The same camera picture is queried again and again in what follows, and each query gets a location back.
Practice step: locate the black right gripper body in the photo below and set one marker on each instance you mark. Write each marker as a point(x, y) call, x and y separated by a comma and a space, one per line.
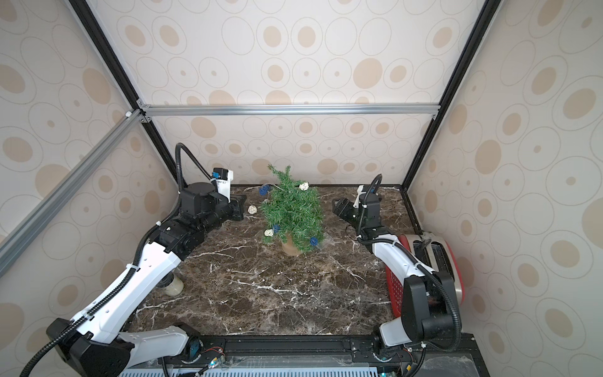
point(343, 208)

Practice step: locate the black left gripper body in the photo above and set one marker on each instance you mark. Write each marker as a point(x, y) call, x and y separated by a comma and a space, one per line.
point(219, 216)

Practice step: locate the clear plastic battery box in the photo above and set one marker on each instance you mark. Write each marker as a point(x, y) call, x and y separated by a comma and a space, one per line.
point(328, 242)

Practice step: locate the blue rattan light ball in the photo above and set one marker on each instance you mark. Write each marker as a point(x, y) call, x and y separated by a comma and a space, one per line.
point(265, 190)

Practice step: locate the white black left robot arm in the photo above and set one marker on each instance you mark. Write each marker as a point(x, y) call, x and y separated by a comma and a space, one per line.
point(92, 343)

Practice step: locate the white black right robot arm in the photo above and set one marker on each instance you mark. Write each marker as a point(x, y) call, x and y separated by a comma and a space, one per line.
point(429, 312)

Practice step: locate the small green christmas tree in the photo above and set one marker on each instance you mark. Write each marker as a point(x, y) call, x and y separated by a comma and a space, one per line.
point(298, 213)

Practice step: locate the round wooden tree base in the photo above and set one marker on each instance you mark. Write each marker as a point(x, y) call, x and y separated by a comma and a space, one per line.
point(289, 247)

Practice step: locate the glass jar cream contents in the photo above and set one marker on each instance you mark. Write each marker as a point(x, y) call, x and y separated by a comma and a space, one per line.
point(175, 287)

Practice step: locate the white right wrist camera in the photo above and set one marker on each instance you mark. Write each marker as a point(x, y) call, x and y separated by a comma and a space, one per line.
point(360, 201)

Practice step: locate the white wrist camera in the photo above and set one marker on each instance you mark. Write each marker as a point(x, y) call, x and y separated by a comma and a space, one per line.
point(222, 178)
point(360, 201)

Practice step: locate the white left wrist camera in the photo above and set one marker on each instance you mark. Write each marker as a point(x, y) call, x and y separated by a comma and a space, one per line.
point(222, 178)

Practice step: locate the horizontal aluminium rail back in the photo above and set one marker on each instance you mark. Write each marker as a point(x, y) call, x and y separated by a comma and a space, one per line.
point(283, 110)

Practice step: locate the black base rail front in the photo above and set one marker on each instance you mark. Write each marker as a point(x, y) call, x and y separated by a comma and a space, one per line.
point(351, 355)

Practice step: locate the aluminium rail left side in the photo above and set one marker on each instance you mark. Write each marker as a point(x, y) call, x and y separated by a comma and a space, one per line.
point(26, 232)

